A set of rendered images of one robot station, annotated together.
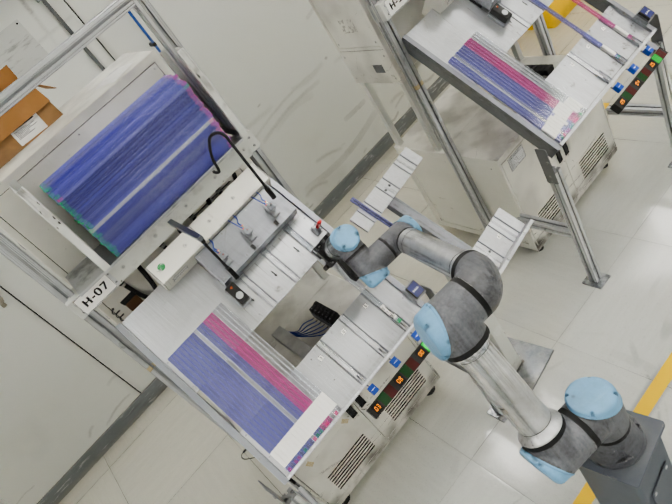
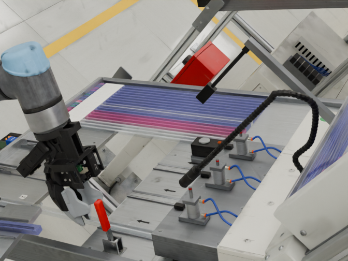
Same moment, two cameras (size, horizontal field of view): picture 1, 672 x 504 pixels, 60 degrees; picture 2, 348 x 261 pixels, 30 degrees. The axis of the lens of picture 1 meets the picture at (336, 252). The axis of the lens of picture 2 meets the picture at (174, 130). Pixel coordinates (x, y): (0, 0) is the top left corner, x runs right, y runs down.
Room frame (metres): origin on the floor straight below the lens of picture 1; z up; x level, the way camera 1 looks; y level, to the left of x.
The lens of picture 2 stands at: (1.86, -0.70, 1.97)
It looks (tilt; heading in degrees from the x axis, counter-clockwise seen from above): 41 degrees down; 110
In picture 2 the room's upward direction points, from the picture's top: 43 degrees clockwise
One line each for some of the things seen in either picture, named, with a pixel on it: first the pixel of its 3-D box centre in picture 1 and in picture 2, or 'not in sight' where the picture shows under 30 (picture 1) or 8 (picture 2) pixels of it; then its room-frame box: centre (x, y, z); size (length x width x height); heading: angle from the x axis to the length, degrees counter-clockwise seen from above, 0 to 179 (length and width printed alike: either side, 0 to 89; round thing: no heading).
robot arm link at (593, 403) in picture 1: (594, 409); not in sight; (0.77, -0.26, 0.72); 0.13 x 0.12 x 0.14; 100
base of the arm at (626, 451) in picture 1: (608, 430); not in sight; (0.77, -0.27, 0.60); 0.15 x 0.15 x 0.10
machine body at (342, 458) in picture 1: (315, 378); not in sight; (1.87, 0.40, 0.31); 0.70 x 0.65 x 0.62; 108
